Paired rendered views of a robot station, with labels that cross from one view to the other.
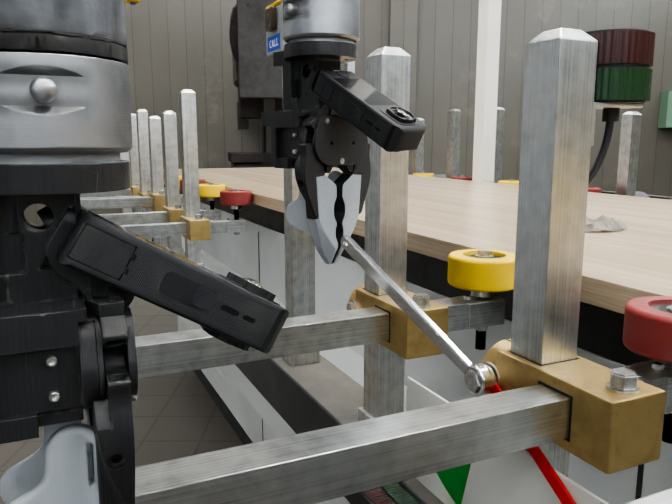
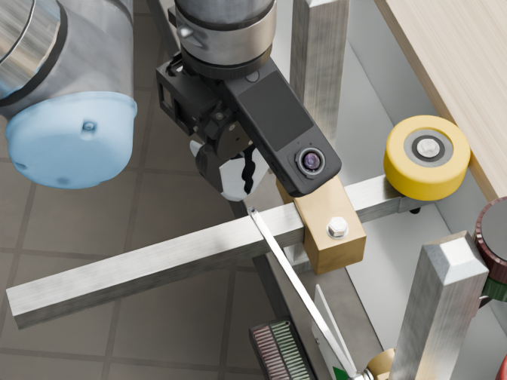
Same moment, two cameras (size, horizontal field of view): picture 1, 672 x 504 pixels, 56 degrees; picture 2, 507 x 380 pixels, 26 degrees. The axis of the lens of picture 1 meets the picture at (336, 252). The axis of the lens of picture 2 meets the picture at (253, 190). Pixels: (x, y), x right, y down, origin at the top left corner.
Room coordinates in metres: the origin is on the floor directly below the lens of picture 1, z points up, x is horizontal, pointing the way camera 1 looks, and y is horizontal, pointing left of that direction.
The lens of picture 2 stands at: (0.09, -0.06, 1.76)
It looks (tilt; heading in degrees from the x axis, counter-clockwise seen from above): 57 degrees down; 5
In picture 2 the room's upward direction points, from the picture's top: straight up
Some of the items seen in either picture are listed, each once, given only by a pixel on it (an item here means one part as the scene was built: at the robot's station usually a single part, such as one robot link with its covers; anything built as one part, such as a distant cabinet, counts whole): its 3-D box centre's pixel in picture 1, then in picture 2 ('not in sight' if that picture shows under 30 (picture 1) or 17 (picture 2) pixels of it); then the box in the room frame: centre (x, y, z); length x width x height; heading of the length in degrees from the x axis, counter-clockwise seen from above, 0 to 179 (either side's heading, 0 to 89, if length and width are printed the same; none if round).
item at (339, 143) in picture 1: (315, 110); (222, 77); (0.65, 0.02, 1.06); 0.09 x 0.08 x 0.12; 45
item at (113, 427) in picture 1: (107, 422); not in sight; (0.28, 0.11, 0.90); 0.05 x 0.02 x 0.09; 25
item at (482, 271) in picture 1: (482, 300); (421, 178); (0.71, -0.17, 0.85); 0.08 x 0.08 x 0.11
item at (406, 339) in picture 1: (394, 316); (315, 200); (0.68, -0.06, 0.84); 0.13 x 0.06 x 0.05; 25
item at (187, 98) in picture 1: (190, 187); not in sight; (1.61, 0.37, 0.91); 0.03 x 0.03 x 0.48; 25
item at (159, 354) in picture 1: (324, 333); (233, 243); (0.62, 0.01, 0.84); 0.43 x 0.03 x 0.04; 115
